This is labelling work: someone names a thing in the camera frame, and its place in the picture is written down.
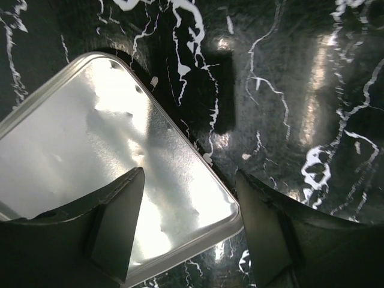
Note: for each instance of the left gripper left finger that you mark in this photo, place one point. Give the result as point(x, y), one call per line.
point(85, 243)

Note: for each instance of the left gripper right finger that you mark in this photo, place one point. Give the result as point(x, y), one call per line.
point(292, 245)

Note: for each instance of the silver square tin lid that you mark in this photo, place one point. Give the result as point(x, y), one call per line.
point(90, 124)

